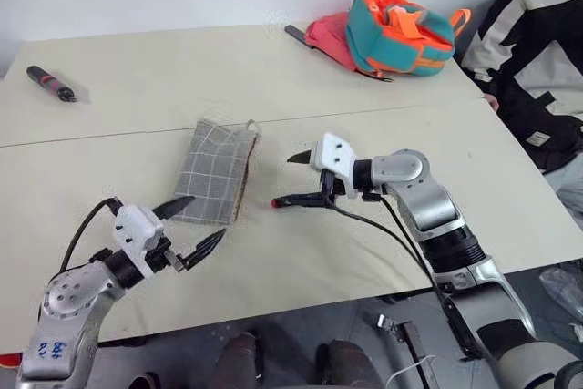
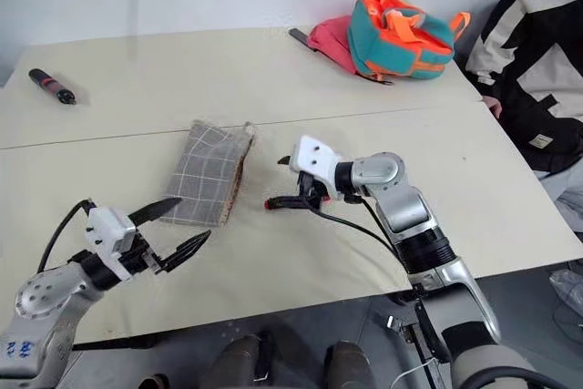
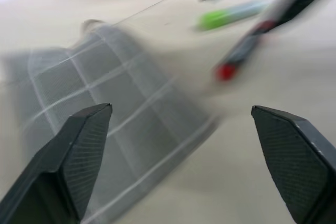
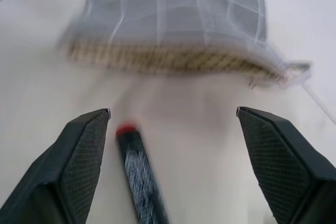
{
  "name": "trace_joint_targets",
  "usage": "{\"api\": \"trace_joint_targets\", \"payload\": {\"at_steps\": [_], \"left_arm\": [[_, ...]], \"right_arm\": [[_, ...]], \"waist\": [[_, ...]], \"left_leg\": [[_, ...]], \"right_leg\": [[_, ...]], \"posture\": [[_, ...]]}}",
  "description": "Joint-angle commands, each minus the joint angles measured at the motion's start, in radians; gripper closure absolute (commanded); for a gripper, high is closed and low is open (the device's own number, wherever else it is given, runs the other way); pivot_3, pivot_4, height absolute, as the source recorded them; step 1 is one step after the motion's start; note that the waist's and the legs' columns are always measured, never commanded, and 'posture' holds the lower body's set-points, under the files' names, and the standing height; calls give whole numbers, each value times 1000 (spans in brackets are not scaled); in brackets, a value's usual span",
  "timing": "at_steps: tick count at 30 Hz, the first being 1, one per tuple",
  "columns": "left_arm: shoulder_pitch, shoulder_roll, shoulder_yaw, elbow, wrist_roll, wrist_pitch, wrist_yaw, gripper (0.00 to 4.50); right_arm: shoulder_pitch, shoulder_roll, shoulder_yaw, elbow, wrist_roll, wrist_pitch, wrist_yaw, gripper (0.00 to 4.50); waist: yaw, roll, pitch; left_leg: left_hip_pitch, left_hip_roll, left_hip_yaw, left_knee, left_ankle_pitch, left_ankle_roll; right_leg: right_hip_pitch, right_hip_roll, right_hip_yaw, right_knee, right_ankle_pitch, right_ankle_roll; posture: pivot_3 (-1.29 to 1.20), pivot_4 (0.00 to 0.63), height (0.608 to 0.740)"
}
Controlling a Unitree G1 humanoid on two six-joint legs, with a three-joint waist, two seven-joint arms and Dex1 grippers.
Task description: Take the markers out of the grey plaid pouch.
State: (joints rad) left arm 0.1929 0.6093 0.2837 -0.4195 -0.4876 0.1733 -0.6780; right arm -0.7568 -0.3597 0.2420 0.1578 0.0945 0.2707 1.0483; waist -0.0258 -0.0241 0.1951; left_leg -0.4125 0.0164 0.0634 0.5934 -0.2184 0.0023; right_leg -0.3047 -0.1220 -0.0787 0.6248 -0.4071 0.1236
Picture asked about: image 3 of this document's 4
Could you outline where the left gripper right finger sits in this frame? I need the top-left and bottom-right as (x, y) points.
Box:
(250, 105), (336, 224)

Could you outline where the black marker with red cap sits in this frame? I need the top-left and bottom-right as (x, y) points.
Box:
(214, 0), (299, 82)

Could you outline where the green capped marker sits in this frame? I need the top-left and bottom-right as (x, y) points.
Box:
(195, 0), (272, 32)

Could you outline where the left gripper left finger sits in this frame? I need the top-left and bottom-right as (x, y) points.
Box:
(0, 102), (113, 224)

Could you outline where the grey plaid pouch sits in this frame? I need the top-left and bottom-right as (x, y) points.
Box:
(0, 18), (219, 224)

